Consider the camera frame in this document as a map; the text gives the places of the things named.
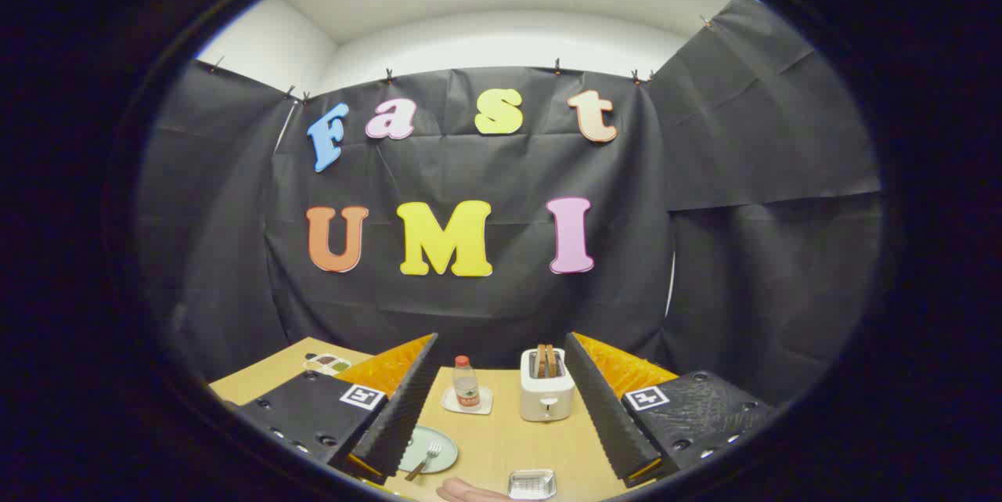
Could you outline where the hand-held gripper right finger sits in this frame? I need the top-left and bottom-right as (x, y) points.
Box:
(564, 331), (777, 489)

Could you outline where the metal wire basket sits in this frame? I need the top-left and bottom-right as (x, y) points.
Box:
(507, 469), (557, 501)

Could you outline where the black backdrop cloth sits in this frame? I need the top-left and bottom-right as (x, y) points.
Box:
(137, 0), (884, 409)

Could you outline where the white divided sauce dish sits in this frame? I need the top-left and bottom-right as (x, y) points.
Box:
(304, 352), (352, 376)

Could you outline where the white toaster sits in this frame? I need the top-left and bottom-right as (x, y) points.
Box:
(520, 347), (576, 423)

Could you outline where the white square coaster tray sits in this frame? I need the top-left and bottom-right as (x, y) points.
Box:
(441, 385), (494, 416)

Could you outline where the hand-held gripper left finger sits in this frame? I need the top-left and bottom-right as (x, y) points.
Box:
(227, 332), (440, 486)

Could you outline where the pale green plate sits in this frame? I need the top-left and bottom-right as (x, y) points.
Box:
(398, 425), (460, 475)

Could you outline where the clear plastic water bottle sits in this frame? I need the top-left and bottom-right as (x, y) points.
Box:
(452, 355), (481, 410)

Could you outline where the wooden handled metal fork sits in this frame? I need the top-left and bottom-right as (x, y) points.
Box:
(404, 442), (444, 482)

